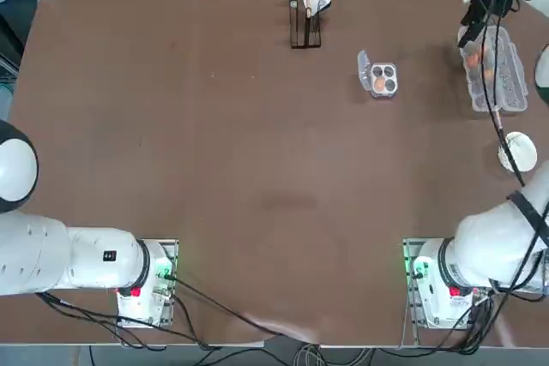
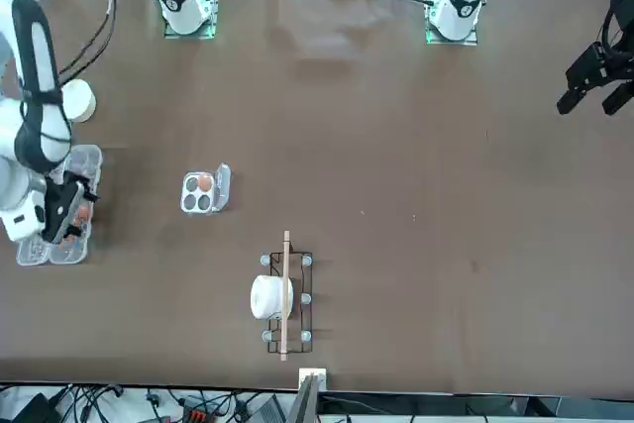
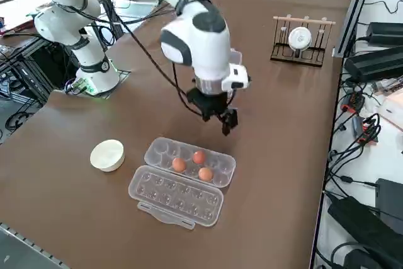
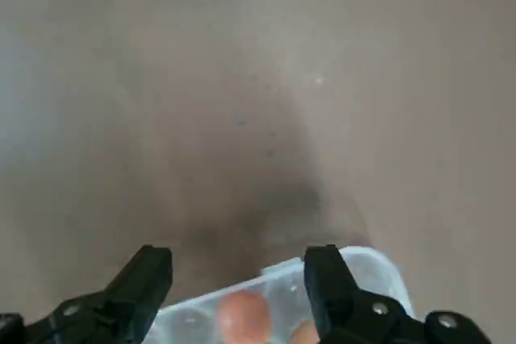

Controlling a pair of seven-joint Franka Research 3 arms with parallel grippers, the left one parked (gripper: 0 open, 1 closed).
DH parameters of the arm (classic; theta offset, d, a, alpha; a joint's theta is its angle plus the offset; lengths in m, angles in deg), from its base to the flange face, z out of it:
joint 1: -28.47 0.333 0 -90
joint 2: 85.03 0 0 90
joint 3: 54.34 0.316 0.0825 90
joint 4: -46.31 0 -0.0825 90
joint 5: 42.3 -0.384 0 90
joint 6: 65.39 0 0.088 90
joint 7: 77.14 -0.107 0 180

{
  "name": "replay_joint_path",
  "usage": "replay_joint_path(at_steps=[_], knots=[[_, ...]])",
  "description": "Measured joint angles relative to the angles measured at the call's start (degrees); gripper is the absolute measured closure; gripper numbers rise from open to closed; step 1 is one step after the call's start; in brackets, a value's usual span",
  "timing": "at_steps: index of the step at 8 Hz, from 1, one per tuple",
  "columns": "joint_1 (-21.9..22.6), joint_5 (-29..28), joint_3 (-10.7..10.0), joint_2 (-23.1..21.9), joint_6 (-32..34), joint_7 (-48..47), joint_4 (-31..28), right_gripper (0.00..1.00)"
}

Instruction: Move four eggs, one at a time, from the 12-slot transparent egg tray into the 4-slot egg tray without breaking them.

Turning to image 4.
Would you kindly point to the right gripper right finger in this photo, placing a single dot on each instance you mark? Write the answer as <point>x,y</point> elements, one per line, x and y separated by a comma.
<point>342,312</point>

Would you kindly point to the brown egg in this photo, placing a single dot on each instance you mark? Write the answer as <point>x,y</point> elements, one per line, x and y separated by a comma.
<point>304,336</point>
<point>242,316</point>

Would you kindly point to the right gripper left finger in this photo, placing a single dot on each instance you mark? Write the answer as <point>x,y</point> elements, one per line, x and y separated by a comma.
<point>121,307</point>

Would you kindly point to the transparent twelve-slot egg tray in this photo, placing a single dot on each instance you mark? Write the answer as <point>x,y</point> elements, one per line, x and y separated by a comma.
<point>278,283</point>

